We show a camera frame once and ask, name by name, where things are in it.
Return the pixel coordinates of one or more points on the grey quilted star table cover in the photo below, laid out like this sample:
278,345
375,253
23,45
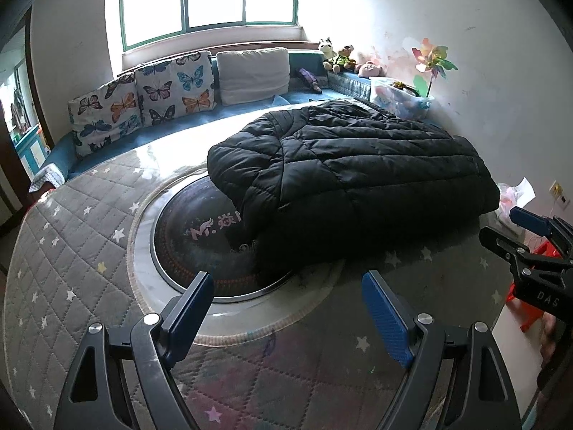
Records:
80,251

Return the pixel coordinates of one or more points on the green framed window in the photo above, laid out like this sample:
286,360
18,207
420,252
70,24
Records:
152,0

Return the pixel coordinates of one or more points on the panda plush toy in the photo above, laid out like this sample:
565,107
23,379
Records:
328,49

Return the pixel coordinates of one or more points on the small yellow brown trinket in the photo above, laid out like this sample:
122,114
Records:
398,84

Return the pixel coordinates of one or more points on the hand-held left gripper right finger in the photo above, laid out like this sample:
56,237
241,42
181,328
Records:
387,318

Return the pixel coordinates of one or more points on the pink pig plush toy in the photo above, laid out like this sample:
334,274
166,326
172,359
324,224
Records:
369,69

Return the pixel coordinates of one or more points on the crumpled plastic bag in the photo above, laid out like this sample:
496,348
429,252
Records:
515,195

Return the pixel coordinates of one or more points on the black puffer jacket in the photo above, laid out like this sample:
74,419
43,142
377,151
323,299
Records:
358,165

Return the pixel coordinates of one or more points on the teal cabinet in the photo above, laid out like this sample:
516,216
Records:
31,148

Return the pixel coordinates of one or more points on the blue sofa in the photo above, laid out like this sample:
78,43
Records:
58,156

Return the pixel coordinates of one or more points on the white pillow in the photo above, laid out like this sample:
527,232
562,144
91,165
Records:
253,76

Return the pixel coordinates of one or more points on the hanging clothes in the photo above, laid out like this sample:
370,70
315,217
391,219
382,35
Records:
19,107

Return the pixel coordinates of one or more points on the brown door frame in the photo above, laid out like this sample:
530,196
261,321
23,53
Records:
36,76

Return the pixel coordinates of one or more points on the white wall socket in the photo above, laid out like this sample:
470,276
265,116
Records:
559,192

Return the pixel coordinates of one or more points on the round black heater plate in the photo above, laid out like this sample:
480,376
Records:
197,242

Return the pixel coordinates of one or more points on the brown bear plush toy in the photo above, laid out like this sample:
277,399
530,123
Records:
342,59

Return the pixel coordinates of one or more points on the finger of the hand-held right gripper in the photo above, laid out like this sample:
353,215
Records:
528,220
497,239

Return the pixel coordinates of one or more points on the purple folded umbrella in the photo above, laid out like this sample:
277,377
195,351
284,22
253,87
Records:
309,80

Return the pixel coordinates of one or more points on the colourful pinwheel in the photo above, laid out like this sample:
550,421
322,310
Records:
432,58

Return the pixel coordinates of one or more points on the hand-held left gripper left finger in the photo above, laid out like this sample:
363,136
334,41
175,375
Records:
188,318

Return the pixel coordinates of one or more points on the butterfly print cushion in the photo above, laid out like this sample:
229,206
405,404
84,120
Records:
174,87
105,112

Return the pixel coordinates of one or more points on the person's right hand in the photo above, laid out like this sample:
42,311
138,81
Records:
548,340

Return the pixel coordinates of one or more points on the red plastic stool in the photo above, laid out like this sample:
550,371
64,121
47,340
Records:
521,309

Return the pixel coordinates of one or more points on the clear plastic storage box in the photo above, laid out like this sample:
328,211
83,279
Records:
398,101

